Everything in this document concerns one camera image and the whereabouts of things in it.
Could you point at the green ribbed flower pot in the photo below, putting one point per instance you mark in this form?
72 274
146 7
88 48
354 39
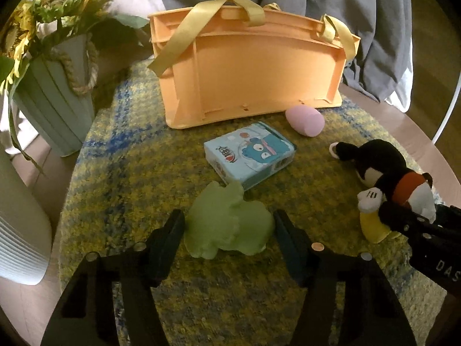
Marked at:
54 104

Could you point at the light blue tissue pack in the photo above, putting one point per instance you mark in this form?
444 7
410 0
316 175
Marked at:
248 155

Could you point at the white curved hoop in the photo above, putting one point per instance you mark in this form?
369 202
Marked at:
448 111

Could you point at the yellow blue plaid blanket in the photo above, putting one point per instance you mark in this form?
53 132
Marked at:
144 173

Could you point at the green frog soft toy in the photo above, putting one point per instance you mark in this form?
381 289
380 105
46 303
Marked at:
230 223

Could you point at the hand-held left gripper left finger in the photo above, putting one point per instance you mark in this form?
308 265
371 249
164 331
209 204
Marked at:
169 238

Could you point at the grey curtain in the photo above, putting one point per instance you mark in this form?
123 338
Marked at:
360 7

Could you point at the black white plush mouse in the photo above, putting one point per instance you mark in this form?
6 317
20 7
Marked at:
381 158

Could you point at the pink egg-shaped sponge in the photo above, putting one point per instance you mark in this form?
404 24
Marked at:
304 120

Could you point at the white ribbed flower pot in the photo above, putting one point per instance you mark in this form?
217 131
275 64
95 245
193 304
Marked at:
18 230

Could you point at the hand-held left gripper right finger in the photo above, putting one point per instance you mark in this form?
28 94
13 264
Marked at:
291 245

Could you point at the green leafy plant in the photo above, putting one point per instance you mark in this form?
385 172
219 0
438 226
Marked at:
5 66

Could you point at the artificial sunflower bouquet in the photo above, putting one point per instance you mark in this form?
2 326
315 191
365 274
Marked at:
61 0

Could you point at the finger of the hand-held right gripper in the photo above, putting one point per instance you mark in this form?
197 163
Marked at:
450 214
407 220

